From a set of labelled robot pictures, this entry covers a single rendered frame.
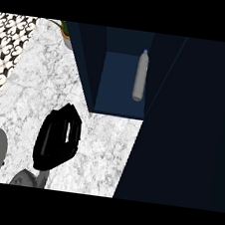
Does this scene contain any clear plastic water bottle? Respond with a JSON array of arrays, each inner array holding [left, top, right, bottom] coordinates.
[[130, 48, 152, 104]]

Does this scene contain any potted green plant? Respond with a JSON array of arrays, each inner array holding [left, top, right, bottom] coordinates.
[[45, 18, 78, 51]]

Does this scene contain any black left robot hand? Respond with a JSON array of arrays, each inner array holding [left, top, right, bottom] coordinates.
[[31, 99, 86, 176]]

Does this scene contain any dark blue cabinet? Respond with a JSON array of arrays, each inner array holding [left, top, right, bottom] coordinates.
[[54, 20, 189, 124]]

